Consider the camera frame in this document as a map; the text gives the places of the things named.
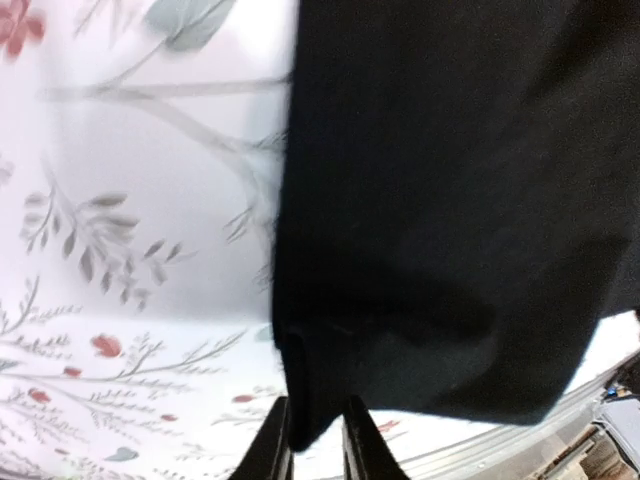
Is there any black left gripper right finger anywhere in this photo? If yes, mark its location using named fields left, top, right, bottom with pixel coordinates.
left=342, top=396, right=409, bottom=480

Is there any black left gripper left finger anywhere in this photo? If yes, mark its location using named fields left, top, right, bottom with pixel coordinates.
left=229, top=396, right=294, bottom=480

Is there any black t-shirt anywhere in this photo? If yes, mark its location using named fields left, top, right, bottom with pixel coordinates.
left=272, top=1, right=639, bottom=451

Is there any floral tablecloth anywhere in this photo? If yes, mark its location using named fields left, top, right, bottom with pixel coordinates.
left=1, top=1, right=639, bottom=479

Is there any aluminium front rail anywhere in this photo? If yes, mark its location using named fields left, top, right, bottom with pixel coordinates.
left=400, top=352, right=639, bottom=479

